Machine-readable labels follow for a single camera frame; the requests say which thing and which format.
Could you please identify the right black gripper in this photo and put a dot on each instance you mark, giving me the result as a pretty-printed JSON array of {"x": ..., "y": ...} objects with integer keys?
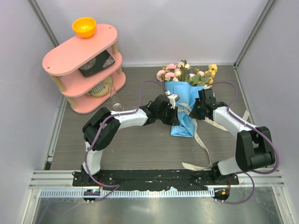
[{"x": 194, "y": 114}]

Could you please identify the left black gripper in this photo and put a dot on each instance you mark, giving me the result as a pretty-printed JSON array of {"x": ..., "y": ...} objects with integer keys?
[{"x": 174, "y": 120}]

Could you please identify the beige printed ribbon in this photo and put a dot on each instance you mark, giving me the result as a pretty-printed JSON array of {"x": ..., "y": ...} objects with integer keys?
[{"x": 201, "y": 140}]

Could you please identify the blue wrapping paper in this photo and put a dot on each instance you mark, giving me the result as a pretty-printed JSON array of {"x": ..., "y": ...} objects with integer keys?
[{"x": 187, "y": 95}]

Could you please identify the flower bouquet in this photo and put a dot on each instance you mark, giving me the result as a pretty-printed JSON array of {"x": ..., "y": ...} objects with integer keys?
[{"x": 182, "y": 72}]

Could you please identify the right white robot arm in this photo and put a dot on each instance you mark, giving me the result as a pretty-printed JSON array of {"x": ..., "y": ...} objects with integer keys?
[{"x": 254, "y": 148}]

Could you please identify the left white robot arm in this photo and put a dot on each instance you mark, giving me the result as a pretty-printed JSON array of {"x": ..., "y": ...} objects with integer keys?
[{"x": 100, "y": 130}]

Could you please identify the clear glass vase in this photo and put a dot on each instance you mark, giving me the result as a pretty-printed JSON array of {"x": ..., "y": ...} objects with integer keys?
[{"x": 116, "y": 103}]

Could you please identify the pink three-tier shelf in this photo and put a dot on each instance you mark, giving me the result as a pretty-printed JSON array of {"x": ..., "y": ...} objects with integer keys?
[{"x": 62, "y": 64}]

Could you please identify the orange plastic bowl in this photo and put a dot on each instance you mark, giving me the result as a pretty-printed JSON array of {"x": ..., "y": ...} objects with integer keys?
[{"x": 84, "y": 27}]

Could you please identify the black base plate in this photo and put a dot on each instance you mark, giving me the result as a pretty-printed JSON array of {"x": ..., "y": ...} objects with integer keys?
[{"x": 163, "y": 179}]

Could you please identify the slotted cable duct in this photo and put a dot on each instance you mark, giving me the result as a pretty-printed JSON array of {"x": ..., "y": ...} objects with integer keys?
[{"x": 87, "y": 193}]

